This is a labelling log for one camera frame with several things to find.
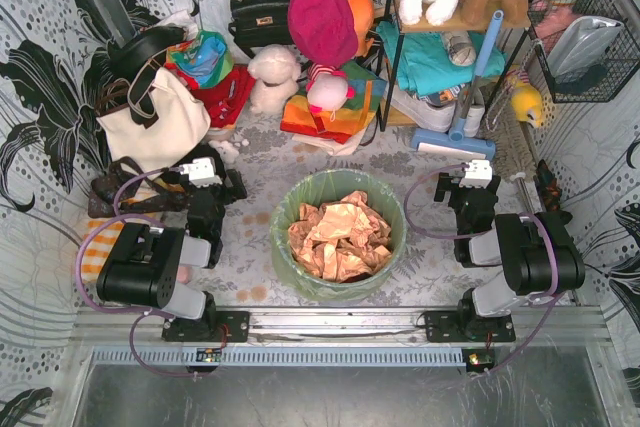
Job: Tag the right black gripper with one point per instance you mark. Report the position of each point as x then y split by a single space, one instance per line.
445 188

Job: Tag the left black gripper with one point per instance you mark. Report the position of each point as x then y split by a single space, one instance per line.
232 186

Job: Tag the green trash bag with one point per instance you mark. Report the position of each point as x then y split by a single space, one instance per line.
326 187

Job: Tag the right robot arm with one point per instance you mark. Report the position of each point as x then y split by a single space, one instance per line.
536 257

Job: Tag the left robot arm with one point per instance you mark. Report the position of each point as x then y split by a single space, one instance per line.
142 269

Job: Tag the cream canvas tote bag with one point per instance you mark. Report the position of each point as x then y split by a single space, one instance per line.
179 124

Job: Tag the brown patterned bag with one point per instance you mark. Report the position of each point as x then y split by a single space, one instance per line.
164 193

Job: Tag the colourful printed bag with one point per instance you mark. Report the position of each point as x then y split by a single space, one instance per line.
201 63

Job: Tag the magenta cloth bag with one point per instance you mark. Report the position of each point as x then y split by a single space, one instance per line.
323 30

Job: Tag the pink foam roller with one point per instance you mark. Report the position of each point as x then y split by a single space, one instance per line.
184 274

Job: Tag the blue floor sweeper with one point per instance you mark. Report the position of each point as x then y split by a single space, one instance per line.
454 143

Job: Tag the black orange toy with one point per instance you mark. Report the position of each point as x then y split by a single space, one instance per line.
549 191

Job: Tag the white sneaker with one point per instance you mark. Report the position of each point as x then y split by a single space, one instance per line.
438 118

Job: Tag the red cloth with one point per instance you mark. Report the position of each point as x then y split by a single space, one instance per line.
225 101

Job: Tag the orange white checked towel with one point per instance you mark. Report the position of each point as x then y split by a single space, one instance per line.
99 248

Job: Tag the yellow plush duck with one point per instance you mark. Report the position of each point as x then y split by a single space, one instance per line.
526 101

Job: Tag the crumpled brown paper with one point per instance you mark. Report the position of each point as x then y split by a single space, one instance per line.
345 241

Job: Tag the cream plush lamb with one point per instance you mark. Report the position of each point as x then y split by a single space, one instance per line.
276 72

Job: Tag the rainbow striped cloth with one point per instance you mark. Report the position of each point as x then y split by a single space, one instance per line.
358 111

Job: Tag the grey patterned ball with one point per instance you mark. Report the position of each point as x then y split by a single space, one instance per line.
459 48

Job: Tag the teal folded cloth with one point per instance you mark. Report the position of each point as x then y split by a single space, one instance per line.
424 67

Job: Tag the pink faced plush doll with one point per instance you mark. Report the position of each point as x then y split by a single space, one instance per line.
328 89

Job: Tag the black round hat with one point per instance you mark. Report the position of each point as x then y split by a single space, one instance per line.
125 61

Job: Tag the black leather handbag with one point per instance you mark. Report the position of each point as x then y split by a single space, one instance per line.
259 23

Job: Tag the silver foil pouch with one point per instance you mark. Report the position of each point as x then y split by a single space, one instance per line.
582 44

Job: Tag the orange plush toy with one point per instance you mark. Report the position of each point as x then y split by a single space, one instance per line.
363 18

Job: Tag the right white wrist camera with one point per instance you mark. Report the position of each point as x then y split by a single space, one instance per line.
478 173

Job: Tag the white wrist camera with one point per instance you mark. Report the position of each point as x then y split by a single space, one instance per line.
201 172
478 173

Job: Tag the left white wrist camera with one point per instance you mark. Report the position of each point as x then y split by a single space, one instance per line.
201 172

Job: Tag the black wire basket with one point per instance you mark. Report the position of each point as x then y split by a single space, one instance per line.
602 81

